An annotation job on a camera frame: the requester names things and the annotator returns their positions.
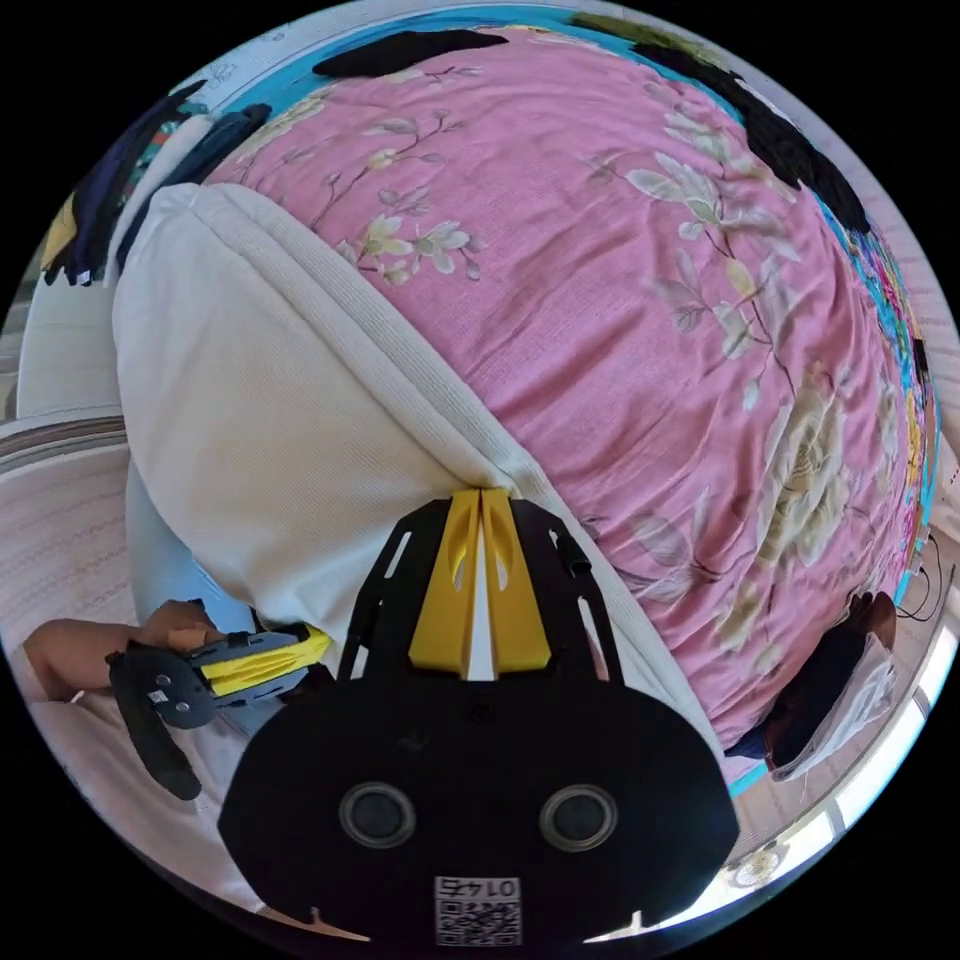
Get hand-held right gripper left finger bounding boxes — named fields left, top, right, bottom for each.
left=407, top=488, right=480, bottom=674

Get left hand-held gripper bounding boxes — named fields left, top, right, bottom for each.
left=107, top=626, right=339, bottom=733

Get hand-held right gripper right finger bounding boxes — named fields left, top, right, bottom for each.
left=479, top=488, right=554, bottom=674

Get white long pants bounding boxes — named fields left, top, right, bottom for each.
left=110, top=182, right=730, bottom=757

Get person's left forearm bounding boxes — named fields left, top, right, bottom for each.
left=22, top=618, right=151, bottom=704

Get person's left hand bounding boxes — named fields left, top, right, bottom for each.
left=128, top=602, right=228, bottom=655

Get person's body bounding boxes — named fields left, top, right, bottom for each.
left=11, top=461, right=376, bottom=943

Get bed with pink floral quilt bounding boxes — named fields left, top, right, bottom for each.
left=161, top=20, right=948, bottom=800

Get dark garment in plastic bag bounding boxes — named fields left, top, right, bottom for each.
left=725, top=590, right=900, bottom=783

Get pile of clothes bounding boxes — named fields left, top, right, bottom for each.
left=41, top=78, right=273, bottom=288

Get black garment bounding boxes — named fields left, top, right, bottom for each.
left=633, top=41, right=873, bottom=235
left=312, top=28, right=511, bottom=79

